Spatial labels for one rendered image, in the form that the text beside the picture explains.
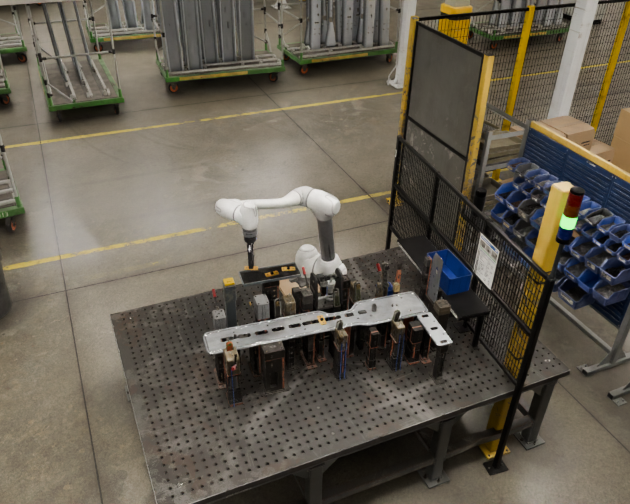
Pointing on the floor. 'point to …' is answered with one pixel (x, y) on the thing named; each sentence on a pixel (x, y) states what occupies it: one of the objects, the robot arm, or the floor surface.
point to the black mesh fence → (471, 272)
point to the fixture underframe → (529, 426)
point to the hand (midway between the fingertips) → (251, 262)
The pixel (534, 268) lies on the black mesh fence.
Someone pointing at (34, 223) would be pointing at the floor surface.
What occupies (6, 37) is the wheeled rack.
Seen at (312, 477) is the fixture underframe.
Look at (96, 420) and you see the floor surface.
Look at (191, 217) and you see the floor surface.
